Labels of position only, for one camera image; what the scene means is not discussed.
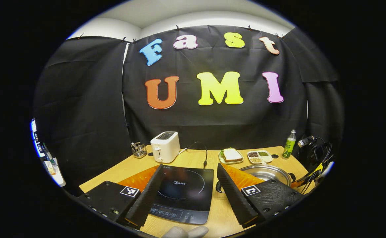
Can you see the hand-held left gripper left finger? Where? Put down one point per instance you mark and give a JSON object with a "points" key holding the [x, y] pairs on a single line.
{"points": [[148, 198]]}

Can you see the row of black cloth clips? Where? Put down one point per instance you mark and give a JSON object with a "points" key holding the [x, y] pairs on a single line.
{"points": [[177, 27]]}

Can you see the green label drink bottle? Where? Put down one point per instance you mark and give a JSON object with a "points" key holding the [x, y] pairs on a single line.
{"points": [[289, 147]]}

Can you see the white toaster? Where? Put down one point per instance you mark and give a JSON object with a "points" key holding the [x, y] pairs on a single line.
{"points": [[168, 148]]}

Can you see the sandwich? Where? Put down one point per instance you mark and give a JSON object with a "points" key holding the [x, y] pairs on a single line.
{"points": [[232, 154]]}

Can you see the pale green plate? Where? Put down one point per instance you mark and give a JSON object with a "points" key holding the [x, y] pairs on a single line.
{"points": [[227, 162]]}

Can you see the black induction cooktop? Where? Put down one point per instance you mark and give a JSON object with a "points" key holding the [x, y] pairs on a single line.
{"points": [[186, 195]]}

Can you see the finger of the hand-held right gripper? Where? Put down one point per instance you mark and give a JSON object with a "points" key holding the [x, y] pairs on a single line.
{"points": [[297, 184]]}

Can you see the white divided bean tray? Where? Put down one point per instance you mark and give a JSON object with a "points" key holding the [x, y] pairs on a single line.
{"points": [[259, 157]]}

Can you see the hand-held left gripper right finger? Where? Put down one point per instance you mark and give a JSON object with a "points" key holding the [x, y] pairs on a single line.
{"points": [[234, 198]]}

